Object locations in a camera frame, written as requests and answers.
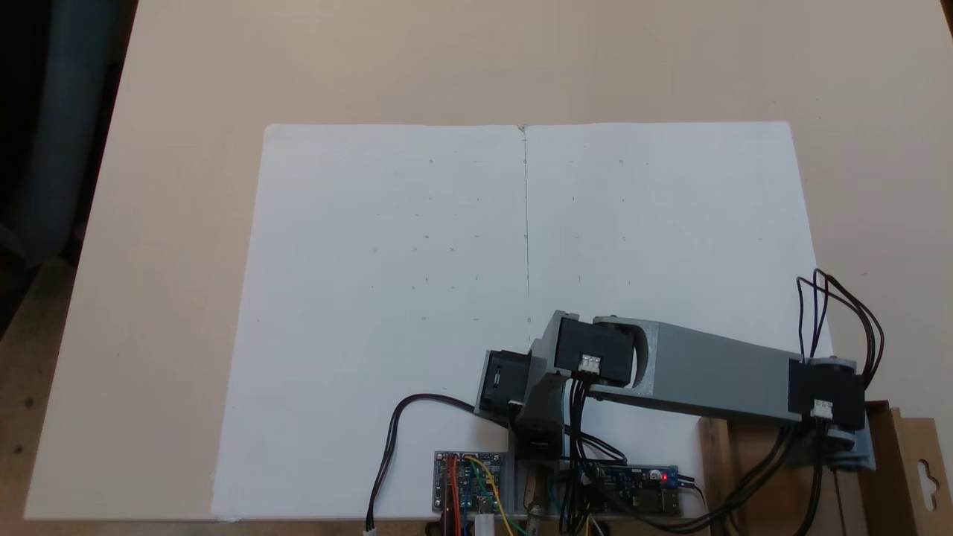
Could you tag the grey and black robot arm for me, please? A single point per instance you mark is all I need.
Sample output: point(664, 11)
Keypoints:
point(715, 372)

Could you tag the brown cardboard box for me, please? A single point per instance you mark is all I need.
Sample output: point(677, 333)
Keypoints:
point(916, 447)

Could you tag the blue circuit board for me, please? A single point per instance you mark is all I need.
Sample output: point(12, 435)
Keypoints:
point(648, 495)

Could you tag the white paper sheet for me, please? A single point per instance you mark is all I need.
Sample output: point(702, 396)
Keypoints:
point(335, 298)
point(670, 223)

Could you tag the white usb plug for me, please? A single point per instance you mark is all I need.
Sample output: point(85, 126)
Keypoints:
point(485, 525)

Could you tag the blue grey upright panel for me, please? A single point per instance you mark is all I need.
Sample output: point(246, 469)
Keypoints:
point(67, 112)

